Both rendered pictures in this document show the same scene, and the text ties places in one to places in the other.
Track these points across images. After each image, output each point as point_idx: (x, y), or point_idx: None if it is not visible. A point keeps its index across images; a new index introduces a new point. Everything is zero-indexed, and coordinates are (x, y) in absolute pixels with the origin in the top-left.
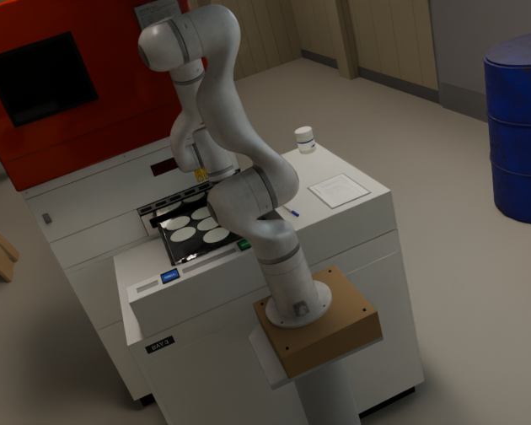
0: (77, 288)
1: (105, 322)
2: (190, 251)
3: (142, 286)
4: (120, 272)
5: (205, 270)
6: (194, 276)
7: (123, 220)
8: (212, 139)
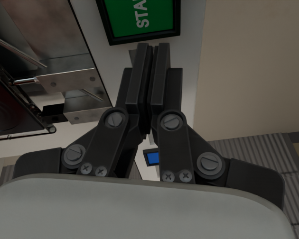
0: (0, 162)
1: None
2: (9, 109)
3: (156, 174)
4: (3, 154)
5: (192, 115)
6: (192, 128)
7: None
8: None
